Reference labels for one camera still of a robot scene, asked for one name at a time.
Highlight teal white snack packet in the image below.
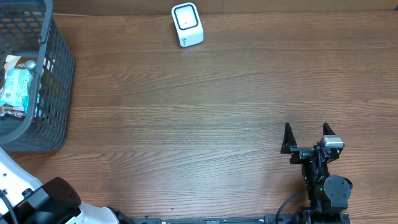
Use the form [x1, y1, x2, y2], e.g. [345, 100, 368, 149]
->
[1, 68, 33, 107]

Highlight brown snack packet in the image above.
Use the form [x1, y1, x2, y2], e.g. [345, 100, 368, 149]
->
[4, 55, 37, 70]

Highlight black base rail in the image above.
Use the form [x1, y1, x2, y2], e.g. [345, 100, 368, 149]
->
[131, 215, 351, 224]

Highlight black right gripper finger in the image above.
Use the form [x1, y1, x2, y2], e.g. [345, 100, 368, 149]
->
[323, 123, 335, 136]
[280, 123, 297, 154]

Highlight white barcode scanner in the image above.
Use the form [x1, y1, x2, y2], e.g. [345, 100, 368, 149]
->
[171, 2, 204, 48]

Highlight silver round ball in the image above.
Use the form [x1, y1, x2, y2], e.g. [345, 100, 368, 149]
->
[25, 60, 37, 71]

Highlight grey plastic mesh basket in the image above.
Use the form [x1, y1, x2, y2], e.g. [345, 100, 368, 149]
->
[1, 0, 75, 152]

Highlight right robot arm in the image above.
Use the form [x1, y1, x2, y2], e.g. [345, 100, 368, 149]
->
[275, 123, 353, 224]

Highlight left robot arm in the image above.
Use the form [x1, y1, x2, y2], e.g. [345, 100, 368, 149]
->
[1, 150, 133, 224]

